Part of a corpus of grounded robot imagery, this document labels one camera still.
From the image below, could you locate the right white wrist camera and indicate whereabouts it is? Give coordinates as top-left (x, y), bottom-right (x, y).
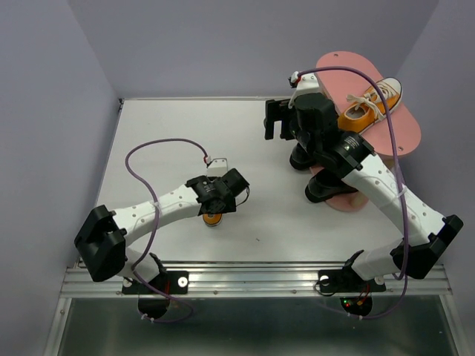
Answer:
top-left (288, 71), bottom-right (322, 109)

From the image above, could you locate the orange sneaker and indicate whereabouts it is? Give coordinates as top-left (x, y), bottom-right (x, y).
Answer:
top-left (338, 77), bottom-right (403, 133)
top-left (203, 214), bottom-right (223, 227)

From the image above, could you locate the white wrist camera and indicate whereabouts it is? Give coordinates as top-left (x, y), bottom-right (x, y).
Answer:
top-left (206, 157), bottom-right (229, 179)
top-left (288, 71), bottom-right (322, 109)

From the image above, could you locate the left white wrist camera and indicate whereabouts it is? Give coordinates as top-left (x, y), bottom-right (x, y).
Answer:
top-left (206, 157), bottom-right (229, 179)

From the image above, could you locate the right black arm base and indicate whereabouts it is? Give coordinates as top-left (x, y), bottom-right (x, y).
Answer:
top-left (313, 250), bottom-right (387, 297)

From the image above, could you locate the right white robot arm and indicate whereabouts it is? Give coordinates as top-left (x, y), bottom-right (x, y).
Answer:
top-left (264, 93), bottom-right (463, 289)

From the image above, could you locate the aluminium mounting rail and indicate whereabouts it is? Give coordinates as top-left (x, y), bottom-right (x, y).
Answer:
top-left (61, 262), bottom-right (456, 297)

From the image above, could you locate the black loafer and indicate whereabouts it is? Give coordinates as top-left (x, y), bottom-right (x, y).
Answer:
top-left (289, 143), bottom-right (320, 171)
top-left (304, 168), bottom-right (357, 203)

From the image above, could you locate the orange sneaker front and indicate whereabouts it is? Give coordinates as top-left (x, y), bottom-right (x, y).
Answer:
top-left (203, 214), bottom-right (223, 227)

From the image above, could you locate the pink shoe shelf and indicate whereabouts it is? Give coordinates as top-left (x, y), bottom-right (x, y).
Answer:
top-left (307, 50), bottom-right (422, 213)

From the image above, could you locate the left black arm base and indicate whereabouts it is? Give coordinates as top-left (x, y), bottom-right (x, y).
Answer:
top-left (122, 253), bottom-right (189, 295)

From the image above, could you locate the black loafer back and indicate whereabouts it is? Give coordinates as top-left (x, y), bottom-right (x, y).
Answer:
top-left (304, 168), bottom-right (357, 203)

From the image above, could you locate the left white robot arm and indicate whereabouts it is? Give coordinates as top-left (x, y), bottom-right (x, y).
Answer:
top-left (74, 168), bottom-right (249, 292)

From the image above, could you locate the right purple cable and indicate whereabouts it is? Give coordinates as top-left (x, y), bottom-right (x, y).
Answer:
top-left (300, 65), bottom-right (411, 320)

